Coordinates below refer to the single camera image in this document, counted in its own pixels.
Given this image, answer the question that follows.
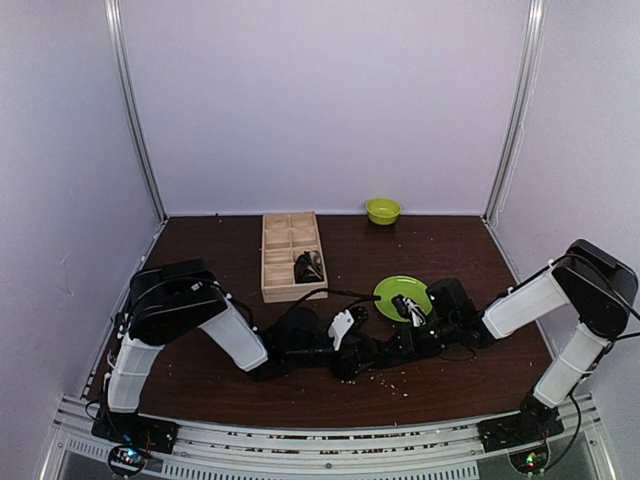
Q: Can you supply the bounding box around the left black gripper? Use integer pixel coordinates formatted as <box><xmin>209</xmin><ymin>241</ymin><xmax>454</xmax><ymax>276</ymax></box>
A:
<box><xmin>285</xmin><ymin>335</ymin><xmax>382</xmax><ymax>382</ymax></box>

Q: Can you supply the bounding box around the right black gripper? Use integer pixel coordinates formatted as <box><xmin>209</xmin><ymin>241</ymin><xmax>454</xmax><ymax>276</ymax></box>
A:
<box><xmin>381</xmin><ymin>316</ymin><xmax>459</xmax><ymax>360</ymax></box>

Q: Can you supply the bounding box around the black necktie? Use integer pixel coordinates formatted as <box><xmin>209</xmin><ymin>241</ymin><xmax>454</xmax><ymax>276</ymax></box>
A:
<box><xmin>329</xmin><ymin>340</ymin><xmax>440</xmax><ymax>381</ymax></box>

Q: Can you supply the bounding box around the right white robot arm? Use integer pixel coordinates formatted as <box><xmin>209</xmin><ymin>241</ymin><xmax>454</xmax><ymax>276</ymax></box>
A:
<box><xmin>391</xmin><ymin>239</ymin><xmax>639</xmax><ymax>442</ymax></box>

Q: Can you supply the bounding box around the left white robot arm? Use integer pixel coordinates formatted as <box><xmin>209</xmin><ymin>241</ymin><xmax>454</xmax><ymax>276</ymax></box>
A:
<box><xmin>98</xmin><ymin>259</ymin><xmax>369</xmax><ymax>444</ymax></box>

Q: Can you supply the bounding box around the green plate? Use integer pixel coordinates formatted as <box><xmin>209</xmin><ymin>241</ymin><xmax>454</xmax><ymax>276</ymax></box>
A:
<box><xmin>373</xmin><ymin>275</ymin><xmax>433</xmax><ymax>323</ymax></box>

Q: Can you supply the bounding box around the patterned rolled tie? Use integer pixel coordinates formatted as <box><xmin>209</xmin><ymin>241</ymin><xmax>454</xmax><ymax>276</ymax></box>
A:
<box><xmin>294</xmin><ymin>250</ymin><xmax>324</xmax><ymax>284</ymax></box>

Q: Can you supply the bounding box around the green bowl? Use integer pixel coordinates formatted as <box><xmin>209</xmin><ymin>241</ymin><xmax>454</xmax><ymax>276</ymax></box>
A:
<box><xmin>365</xmin><ymin>198</ymin><xmax>402</xmax><ymax>226</ymax></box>

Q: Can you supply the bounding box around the wooden compartment box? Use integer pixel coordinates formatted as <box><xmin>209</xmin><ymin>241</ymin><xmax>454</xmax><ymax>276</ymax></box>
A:
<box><xmin>260</xmin><ymin>211</ymin><xmax>328</xmax><ymax>304</ymax></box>

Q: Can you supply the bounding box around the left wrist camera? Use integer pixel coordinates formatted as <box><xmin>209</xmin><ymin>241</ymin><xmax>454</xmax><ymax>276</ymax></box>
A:
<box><xmin>327</xmin><ymin>306</ymin><xmax>369</xmax><ymax>351</ymax></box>

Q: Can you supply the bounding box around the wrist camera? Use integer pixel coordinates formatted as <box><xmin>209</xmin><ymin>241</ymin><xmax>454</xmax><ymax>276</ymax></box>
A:
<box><xmin>391</xmin><ymin>295</ymin><xmax>434</xmax><ymax>328</ymax></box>
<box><xmin>327</xmin><ymin>306</ymin><xmax>369</xmax><ymax>351</ymax></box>

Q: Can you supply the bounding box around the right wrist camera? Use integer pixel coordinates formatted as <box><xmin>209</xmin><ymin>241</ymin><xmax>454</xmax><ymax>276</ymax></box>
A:
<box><xmin>391</xmin><ymin>295</ymin><xmax>434</xmax><ymax>328</ymax></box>

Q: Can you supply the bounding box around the front aluminium rail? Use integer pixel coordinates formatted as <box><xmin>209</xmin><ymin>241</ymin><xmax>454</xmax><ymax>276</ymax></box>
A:
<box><xmin>36</xmin><ymin>395</ymin><xmax>622</xmax><ymax>479</ymax></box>

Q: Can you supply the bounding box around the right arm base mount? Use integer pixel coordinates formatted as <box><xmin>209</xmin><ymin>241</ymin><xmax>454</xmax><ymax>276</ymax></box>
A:
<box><xmin>477</xmin><ymin>414</ymin><xmax>564</xmax><ymax>476</ymax></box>

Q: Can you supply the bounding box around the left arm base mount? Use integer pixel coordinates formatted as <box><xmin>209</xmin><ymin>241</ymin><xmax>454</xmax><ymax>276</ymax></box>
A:
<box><xmin>91</xmin><ymin>415</ymin><xmax>179</xmax><ymax>478</ymax></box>

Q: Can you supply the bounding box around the right aluminium frame post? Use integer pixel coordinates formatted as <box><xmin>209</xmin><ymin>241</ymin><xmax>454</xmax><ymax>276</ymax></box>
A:
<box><xmin>483</xmin><ymin>0</ymin><xmax>547</xmax><ymax>228</ymax></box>

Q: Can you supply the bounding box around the aluminium frame post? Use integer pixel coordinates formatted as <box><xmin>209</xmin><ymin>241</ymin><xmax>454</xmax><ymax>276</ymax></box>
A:
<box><xmin>104</xmin><ymin>0</ymin><xmax>168</xmax><ymax>223</ymax></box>
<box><xmin>483</xmin><ymin>0</ymin><xmax>547</xmax><ymax>228</ymax></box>

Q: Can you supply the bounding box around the left aluminium frame post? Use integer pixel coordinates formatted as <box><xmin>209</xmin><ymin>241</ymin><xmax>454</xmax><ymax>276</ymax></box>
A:
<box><xmin>104</xmin><ymin>0</ymin><xmax>168</xmax><ymax>223</ymax></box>

